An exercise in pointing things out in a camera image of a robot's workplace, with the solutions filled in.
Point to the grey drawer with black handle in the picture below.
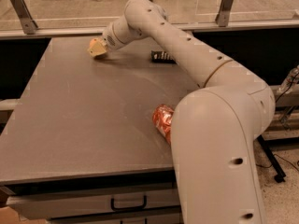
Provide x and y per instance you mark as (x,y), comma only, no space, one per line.
(47,206)

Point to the grey horizontal railing beam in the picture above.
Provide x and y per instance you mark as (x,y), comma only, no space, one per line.
(198,27)

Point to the black metal stand leg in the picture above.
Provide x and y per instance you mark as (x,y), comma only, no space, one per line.
(280,176)

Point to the lower grey drawer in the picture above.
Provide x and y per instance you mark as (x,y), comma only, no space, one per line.
(174,218)

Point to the crushed orange soda can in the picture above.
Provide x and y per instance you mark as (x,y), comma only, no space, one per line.
(162,119)

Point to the dark snack bar wrapper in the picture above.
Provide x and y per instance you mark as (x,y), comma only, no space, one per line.
(161,57)

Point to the orange fruit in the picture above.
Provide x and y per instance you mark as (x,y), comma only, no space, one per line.
(93,41)

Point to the left metal railing bracket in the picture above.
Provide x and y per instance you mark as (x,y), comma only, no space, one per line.
(28,24)

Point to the right metal railing bracket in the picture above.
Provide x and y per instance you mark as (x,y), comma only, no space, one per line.
(223,16)

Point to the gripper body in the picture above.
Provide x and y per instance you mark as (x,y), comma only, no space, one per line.
(108,38)

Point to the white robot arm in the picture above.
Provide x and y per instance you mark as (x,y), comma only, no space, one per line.
(213,129)

